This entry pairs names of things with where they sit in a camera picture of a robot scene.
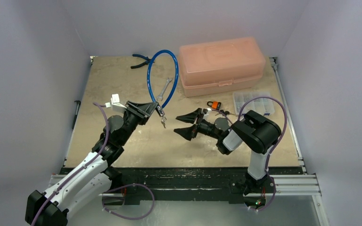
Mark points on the pink translucent plastic toolbox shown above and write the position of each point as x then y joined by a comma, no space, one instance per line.
220,66

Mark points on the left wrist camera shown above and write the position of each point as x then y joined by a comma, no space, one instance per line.
115,104

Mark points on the black head padlock keys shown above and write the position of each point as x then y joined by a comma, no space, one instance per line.
225,113

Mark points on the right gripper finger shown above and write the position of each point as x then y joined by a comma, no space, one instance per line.
190,117
187,133

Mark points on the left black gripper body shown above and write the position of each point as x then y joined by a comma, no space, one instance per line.
132,119

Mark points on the silver open end wrench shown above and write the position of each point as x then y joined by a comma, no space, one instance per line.
160,96

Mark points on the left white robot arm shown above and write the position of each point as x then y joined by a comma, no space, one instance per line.
94,175

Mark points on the black handle tool at edge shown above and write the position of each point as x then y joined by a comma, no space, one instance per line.
78,104

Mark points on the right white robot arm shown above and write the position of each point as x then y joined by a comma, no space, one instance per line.
256,131

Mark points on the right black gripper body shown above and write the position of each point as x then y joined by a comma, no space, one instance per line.
196,125

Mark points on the orange black padlock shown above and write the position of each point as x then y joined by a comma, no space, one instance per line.
214,105

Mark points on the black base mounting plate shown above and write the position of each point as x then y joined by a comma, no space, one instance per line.
212,184

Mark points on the clear plastic screw organizer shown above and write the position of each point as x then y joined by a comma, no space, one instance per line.
262,106

